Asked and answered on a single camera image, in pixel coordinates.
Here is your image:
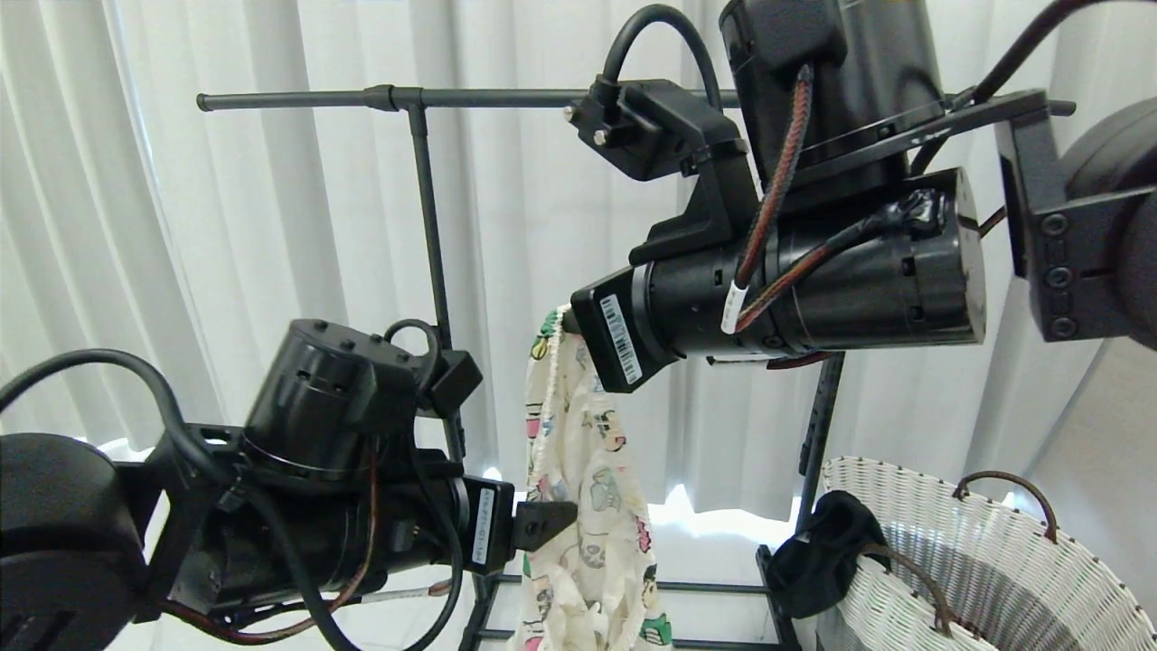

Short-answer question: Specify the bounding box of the white laundry basket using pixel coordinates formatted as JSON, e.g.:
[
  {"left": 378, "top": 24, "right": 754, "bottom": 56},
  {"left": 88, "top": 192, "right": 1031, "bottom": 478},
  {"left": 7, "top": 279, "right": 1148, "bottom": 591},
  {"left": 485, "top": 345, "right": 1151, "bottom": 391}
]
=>
[{"left": 814, "top": 456, "right": 1157, "bottom": 651}]

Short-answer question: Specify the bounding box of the white curtain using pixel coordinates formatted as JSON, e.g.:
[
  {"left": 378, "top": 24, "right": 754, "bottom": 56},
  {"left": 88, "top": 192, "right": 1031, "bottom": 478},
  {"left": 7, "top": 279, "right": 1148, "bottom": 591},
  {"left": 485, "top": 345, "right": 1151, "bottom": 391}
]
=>
[{"left": 0, "top": 0, "right": 1117, "bottom": 534}]

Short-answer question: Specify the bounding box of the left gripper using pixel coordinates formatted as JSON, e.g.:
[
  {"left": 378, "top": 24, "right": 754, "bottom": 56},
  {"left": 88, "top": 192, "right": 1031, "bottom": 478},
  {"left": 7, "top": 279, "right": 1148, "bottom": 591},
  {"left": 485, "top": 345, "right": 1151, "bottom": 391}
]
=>
[{"left": 176, "top": 461, "right": 517, "bottom": 611}]

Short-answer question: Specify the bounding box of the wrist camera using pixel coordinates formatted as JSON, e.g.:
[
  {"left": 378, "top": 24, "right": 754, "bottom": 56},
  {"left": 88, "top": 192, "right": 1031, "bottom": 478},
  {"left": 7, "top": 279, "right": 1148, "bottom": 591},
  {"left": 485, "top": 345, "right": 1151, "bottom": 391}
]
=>
[
  {"left": 418, "top": 348, "right": 484, "bottom": 419},
  {"left": 565, "top": 80, "right": 761, "bottom": 266}
]

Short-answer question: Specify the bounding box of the black garment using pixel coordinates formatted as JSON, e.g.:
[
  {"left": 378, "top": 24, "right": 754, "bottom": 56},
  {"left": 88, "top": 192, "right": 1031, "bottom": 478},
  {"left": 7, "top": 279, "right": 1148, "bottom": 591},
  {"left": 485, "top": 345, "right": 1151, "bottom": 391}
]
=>
[{"left": 766, "top": 490, "right": 892, "bottom": 621}]

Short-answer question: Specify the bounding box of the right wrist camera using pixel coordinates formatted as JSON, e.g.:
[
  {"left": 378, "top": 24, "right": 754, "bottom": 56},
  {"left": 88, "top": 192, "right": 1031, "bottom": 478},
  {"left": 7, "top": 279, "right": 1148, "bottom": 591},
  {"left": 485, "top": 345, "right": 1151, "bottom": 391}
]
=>
[{"left": 565, "top": 80, "right": 761, "bottom": 266}]

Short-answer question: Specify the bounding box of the black clothes rack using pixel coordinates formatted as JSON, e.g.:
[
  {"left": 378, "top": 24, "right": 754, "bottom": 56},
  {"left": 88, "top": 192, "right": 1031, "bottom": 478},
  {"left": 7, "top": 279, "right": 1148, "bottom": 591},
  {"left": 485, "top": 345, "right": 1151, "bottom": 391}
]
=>
[{"left": 197, "top": 84, "right": 1077, "bottom": 651}]

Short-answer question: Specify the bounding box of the cream printed garment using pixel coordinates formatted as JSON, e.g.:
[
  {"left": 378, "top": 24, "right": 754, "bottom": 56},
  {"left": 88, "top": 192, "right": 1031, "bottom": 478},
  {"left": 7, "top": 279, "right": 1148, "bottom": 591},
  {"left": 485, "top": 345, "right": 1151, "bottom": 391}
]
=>
[{"left": 511, "top": 305, "right": 674, "bottom": 651}]

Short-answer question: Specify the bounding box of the black cable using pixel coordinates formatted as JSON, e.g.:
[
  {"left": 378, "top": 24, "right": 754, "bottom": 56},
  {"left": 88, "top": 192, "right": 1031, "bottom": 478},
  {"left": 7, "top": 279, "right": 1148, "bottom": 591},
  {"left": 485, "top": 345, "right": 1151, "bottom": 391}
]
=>
[
  {"left": 908, "top": 0, "right": 1090, "bottom": 177},
  {"left": 383, "top": 317, "right": 468, "bottom": 651},
  {"left": 0, "top": 348, "right": 362, "bottom": 651},
  {"left": 600, "top": 4, "right": 725, "bottom": 114}
]

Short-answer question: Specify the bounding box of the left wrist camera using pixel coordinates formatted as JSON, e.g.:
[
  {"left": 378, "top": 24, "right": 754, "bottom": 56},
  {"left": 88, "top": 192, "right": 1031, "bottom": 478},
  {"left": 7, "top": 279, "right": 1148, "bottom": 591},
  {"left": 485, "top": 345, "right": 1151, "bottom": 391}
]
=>
[{"left": 418, "top": 348, "right": 484, "bottom": 419}]

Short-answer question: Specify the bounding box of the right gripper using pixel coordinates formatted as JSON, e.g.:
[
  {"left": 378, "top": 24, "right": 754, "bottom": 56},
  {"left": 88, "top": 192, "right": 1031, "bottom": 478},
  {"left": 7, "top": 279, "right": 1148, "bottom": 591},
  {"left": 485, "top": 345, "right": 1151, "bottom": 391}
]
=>
[{"left": 571, "top": 167, "right": 987, "bottom": 395}]

